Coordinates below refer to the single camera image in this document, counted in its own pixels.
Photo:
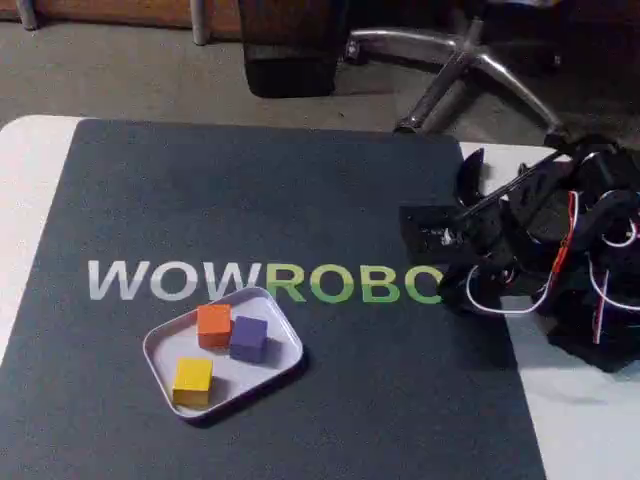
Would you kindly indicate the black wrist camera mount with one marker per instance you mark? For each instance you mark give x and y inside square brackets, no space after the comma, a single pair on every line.
[425,230]

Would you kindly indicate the brown wooden furniture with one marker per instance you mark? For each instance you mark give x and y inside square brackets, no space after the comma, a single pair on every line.
[100,9]

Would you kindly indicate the black mat with WOWROBO print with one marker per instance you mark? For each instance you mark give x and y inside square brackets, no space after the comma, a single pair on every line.
[150,200]

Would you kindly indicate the grey metal furniture leg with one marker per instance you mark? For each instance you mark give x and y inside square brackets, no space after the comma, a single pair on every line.
[27,12]
[201,22]

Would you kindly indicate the white metal tray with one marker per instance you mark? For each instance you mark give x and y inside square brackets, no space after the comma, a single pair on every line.
[270,310]

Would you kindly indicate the black table clamp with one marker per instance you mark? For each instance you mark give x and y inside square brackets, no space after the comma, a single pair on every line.
[470,175]

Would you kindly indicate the dark bin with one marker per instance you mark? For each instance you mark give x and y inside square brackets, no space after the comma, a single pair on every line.
[290,50]

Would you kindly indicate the yellow wooden block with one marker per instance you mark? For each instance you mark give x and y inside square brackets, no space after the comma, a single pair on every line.
[192,381]

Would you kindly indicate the purple wooden block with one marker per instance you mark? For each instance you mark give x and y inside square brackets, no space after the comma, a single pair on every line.
[248,340]

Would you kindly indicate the orange wooden block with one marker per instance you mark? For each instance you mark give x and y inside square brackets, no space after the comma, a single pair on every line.
[214,326]

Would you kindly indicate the chrome office chair base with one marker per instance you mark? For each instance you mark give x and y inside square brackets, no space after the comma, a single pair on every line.
[480,55]

